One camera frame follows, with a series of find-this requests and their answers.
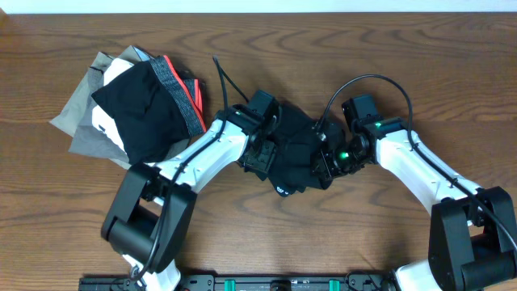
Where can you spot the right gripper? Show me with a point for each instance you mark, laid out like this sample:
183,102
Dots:
324,157

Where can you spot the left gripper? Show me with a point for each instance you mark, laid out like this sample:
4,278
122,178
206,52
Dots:
260,156

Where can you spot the black t-shirt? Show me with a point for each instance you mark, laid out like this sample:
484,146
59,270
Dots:
296,143

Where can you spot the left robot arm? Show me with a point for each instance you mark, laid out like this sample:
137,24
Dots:
150,214

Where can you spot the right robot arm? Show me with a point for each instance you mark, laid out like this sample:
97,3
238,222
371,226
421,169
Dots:
472,243

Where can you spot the black shorts with red waistband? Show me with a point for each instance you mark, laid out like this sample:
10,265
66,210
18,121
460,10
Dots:
153,107

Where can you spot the grey folded garment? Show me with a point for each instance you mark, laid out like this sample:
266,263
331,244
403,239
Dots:
75,118

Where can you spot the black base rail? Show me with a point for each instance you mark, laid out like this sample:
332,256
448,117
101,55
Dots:
350,282

